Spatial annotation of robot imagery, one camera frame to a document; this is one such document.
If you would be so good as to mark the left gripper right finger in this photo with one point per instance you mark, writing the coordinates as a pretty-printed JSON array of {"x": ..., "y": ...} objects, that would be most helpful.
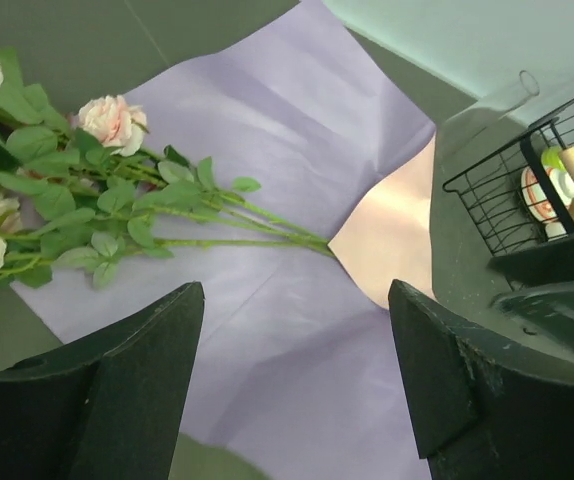
[{"x": 482, "y": 406}]

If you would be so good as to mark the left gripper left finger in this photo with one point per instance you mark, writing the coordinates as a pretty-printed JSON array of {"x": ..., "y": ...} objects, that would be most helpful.
[{"x": 108, "y": 405}]

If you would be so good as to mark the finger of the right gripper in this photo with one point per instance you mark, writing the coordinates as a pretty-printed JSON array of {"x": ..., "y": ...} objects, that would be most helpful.
[
  {"x": 546, "y": 263},
  {"x": 550, "y": 307}
]

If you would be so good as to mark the pink wrapping paper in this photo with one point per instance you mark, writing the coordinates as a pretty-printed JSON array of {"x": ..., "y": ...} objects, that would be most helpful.
[{"x": 296, "y": 370}]

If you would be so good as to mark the clear glass vase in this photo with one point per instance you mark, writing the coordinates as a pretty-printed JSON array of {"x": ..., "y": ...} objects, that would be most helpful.
[{"x": 516, "y": 94}]

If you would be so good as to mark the white flower-shaped cup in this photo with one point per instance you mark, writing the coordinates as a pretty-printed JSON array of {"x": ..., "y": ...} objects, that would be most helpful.
[{"x": 555, "y": 230}]

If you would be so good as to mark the white red patterned bowl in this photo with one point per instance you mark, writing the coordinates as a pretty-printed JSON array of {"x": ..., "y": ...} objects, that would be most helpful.
[{"x": 535, "y": 197}]

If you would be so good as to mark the green square cup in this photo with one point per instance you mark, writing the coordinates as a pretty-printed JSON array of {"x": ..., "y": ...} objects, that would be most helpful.
[{"x": 550, "y": 158}]

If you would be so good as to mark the black wire basket wooden handles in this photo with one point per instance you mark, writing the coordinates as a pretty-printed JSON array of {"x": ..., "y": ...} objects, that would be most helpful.
[{"x": 490, "y": 189}]

